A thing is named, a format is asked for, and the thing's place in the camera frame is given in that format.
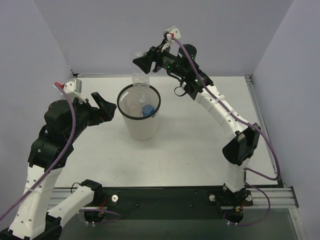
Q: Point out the clear bottle with blue label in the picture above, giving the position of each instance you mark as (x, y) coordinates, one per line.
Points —
(147, 109)

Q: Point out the aluminium frame rail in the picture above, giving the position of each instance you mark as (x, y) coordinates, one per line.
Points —
(280, 183)

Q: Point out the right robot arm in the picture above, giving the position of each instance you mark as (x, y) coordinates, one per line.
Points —
(243, 140)

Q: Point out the clear bottle with white cap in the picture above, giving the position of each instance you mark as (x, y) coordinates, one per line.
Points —
(141, 85)

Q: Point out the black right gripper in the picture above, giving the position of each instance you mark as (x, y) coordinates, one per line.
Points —
(154, 60)

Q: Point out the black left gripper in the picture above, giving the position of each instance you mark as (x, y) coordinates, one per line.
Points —
(93, 113)

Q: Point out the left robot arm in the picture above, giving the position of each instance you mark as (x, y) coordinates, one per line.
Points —
(65, 120)

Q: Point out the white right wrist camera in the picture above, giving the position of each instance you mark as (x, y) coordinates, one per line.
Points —
(171, 32)

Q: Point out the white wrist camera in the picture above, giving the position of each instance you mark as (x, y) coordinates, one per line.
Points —
(171, 32)
(72, 88)

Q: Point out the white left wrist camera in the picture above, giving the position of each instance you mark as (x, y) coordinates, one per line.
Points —
(72, 88)

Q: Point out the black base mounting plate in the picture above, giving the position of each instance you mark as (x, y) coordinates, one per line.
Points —
(173, 202)

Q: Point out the white bin with black rim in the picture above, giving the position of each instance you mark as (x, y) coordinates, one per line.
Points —
(140, 127)

